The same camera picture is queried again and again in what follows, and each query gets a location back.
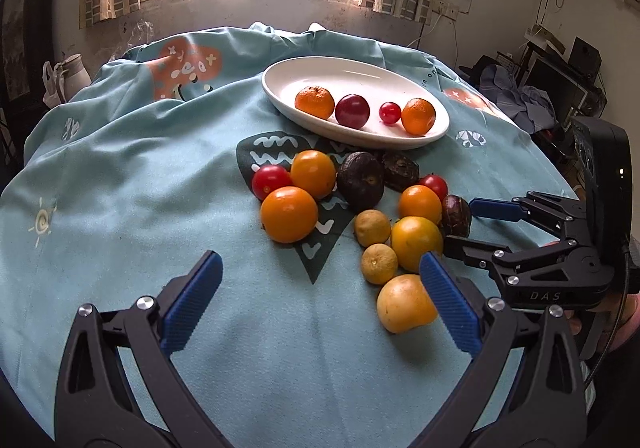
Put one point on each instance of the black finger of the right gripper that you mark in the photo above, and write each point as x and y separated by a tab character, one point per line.
541	265

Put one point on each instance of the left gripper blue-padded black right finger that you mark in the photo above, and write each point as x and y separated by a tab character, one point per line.
546	403

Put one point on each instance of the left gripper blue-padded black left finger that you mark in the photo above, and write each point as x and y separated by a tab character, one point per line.
94	404

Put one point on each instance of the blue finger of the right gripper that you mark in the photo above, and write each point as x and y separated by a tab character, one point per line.
561	217

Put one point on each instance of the dark brown passion fruit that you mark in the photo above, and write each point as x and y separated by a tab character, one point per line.
456	217

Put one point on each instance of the yellow orange large fruit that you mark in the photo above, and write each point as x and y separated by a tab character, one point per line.
411	238

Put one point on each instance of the blue clothes pile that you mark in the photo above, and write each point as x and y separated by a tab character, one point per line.
528	107

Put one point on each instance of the black monitor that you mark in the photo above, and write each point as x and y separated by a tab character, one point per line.
546	71

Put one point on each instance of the dark passion fruit right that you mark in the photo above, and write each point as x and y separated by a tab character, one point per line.
399	171

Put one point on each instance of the orange mandarin plate right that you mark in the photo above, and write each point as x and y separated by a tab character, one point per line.
418	116

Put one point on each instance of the dark passion fruit left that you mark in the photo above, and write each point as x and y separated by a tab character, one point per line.
360	181

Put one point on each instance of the small red cherry tomato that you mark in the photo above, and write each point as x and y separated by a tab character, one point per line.
389	113

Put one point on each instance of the white oval plate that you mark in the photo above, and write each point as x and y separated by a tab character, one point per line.
282	81

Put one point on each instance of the light blue patterned tablecloth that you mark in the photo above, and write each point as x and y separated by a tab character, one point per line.
129	184

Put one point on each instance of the orange tomato upper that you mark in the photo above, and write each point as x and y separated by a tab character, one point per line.
314	172

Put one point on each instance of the dark red plum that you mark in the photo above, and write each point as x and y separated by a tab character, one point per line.
353	111

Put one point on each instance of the bumpy mandarin on plate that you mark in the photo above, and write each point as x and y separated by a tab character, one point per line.
316	101

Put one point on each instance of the red tomato left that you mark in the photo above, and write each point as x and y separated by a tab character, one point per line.
269	178

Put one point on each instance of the white plastic bag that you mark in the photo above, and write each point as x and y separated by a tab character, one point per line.
51	80

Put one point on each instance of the white kettle jug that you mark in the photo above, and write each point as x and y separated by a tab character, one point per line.
70	76

